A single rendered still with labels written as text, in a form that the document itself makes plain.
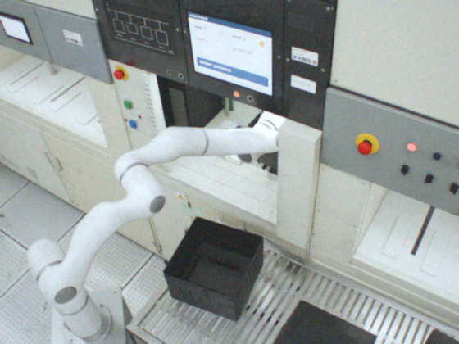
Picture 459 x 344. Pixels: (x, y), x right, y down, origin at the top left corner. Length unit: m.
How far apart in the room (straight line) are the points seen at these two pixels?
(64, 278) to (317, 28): 0.98
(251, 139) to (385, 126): 0.46
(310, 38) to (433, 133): 0.39
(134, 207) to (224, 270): 0.59
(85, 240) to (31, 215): 1.93
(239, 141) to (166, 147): 0.27
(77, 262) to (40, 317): 1.44
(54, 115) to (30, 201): 1.00
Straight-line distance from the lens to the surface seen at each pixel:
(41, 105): 2.71
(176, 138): 1.36
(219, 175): 1.99
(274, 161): 1.88
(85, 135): 2.38
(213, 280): 1.79
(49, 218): 3.26
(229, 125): 2.16
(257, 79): 1.38
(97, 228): 1.41
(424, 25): 1.12
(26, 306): 2.92
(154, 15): 1.52
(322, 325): 1.60
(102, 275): 2.85
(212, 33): 1.40
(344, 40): 1.20
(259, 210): 1.85
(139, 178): 1.38
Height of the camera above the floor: 2.30
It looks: 46 degrees down
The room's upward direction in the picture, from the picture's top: 5 degrees counter-clockwise
